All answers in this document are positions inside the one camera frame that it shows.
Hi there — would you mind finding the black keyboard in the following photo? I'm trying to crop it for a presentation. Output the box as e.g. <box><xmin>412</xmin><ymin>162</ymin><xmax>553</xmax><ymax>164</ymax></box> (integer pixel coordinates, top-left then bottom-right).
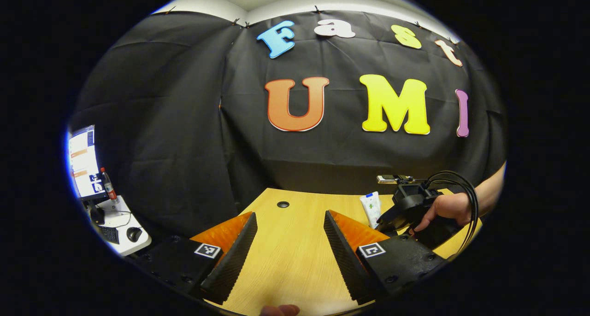
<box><xmin>99</xmin><ymin>225</ymin><xmax>121</xmax><ymax>245</ymax></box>

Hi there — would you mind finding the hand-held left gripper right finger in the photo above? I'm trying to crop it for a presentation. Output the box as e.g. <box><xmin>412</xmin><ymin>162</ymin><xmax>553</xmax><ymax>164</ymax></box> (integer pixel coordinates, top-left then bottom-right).
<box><xmin>323</xmin><ymin>209</ymin><xmax>447</xmax><ymax>305</ymax></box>

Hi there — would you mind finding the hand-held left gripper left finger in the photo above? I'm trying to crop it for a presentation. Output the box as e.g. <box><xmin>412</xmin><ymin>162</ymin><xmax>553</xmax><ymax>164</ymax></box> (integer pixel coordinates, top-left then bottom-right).
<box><xmin>138</xmin><ymin>211</ymin><xmax>259</xmax><ymax>306</ymax></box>

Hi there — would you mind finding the computer monitor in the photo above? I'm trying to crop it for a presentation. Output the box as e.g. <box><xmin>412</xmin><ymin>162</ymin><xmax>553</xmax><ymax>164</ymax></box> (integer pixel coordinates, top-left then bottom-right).
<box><xmin>68</xmin><ymin>125</ymin><xmax>107</xmax><ymax>201</ymax></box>

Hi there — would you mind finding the wooden desktop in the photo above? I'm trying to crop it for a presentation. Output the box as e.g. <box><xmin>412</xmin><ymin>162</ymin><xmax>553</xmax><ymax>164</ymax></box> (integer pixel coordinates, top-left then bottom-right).
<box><xmin>203</xmin><ymin>187</ymin><xmax>484</xmax><ymax>316</ymax></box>

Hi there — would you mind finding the black cable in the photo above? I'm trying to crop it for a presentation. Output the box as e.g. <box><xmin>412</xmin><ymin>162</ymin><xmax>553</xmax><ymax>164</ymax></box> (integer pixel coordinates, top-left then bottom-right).
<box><xmin>424</xmin><ymin>170</ymin><xmax>480</xmax><ymax>257</ymax></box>

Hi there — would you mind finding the plastic bottle with red label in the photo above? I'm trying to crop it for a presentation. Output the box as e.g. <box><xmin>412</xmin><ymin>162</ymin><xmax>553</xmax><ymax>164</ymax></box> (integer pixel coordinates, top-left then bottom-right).
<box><xmin>100</xmin><ymin>167</ymin><xmax>119</xmax><ymax>205</ymax></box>

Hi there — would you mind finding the black backdrop cloth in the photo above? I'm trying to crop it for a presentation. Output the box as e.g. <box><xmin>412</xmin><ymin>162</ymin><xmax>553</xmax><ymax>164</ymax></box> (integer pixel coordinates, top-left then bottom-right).
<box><xmin>69</xmin><ymin>10</ymin><xmax>507</xmax><ymax>243</ymax></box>

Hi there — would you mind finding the white toothpaste tube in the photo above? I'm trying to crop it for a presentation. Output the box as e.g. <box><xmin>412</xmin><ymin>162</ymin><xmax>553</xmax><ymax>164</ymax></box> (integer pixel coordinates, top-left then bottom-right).
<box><xmin>360</xmin><ymin>191</ymin><xmax>382</xmax><ymax>229</ymax></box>

